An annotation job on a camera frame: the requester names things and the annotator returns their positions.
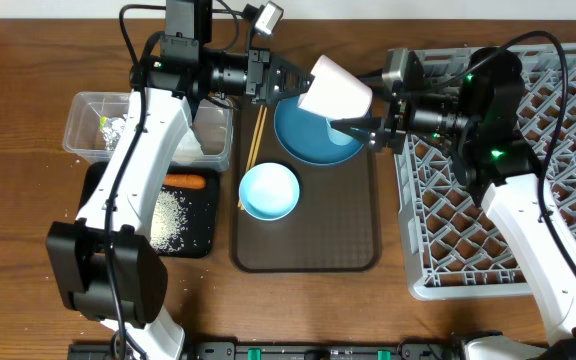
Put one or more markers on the orange carrot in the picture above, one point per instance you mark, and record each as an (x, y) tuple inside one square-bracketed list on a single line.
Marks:
[(185, 181)]

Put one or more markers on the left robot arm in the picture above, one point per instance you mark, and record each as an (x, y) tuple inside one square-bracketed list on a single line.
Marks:
[(103, 263)]

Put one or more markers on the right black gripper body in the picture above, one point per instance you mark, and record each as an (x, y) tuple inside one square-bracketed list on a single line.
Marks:
[(396, 118)]

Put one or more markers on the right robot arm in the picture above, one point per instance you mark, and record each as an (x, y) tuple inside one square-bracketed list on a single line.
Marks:
[(502, 174)]

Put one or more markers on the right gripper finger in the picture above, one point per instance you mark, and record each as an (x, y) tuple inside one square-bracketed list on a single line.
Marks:
[(365, 130), (377, 86)]

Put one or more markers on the dark blue round plate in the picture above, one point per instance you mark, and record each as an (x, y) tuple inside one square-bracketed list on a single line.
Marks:
[(305, 136)]

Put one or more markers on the light blue plastic cup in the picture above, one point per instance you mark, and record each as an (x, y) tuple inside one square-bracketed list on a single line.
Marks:
[(336, 137)]

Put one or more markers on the clear plastic bin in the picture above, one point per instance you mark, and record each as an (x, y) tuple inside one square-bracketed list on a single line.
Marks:
[(212, 127)]

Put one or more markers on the grey plastic dishwasher rack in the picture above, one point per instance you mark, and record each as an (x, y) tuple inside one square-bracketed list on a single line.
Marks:
[(451, 250)]

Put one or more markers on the foil and yellow snack wrapper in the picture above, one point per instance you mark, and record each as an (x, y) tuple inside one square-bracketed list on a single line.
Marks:
[(111, 129)]

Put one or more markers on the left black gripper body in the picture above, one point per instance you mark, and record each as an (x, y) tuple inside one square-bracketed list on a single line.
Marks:
[(259, 76)]

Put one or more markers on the wooden chopstick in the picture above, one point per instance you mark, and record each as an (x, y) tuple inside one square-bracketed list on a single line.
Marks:
[(258, 137), (254, 137)]

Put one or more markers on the white napkin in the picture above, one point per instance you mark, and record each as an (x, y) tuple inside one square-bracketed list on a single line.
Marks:
[(188, 149)]

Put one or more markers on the dark brown serving tray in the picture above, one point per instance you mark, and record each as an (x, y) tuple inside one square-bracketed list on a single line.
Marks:
[(335, 224)]

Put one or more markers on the black plastic tray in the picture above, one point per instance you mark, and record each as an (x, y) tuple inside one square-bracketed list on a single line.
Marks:
[(202, 212)]

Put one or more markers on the light blue bowl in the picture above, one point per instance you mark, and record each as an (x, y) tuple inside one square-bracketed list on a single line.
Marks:
[(269, 191)]

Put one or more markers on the pile of white rice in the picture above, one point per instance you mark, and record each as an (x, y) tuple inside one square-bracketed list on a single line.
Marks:
[(169, 222)]

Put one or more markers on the pink plastic cup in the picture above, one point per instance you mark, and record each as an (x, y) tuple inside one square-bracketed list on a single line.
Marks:
[(335, 93)]

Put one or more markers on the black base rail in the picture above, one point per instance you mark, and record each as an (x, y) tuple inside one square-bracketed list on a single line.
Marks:
[(232, 351)]

